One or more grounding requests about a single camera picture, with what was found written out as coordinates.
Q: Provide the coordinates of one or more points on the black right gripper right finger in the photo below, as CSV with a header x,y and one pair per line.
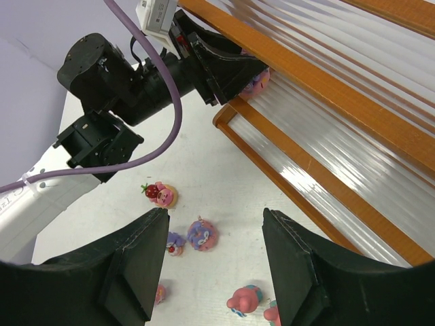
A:
x,y
318,282

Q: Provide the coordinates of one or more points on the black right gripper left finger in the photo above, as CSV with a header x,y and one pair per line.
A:
x,y
110,281

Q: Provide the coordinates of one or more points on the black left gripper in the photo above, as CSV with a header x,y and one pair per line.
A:
x,y
214,64

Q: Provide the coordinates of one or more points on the purple bunny sitting donut toy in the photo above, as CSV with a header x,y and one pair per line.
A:
x,y
257,85

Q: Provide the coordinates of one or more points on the small purple bunny cupcake toy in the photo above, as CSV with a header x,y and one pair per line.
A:
x,y
175,244

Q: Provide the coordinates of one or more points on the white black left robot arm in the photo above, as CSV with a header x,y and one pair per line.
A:
x,y
115,97

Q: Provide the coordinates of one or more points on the orange wooden tiered shelf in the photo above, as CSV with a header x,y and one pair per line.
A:
x,y
345,127

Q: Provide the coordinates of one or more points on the pink pig bow toy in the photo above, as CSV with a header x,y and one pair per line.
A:
x,y
161,294

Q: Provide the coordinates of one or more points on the pink pig clear cup toy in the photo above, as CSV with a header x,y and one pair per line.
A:
x,y
271,314

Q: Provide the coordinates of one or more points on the strawberry bear donut toy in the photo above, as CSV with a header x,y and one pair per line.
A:
x,y
162,195

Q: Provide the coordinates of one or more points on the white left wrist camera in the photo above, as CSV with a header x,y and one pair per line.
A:
x,y
156,19

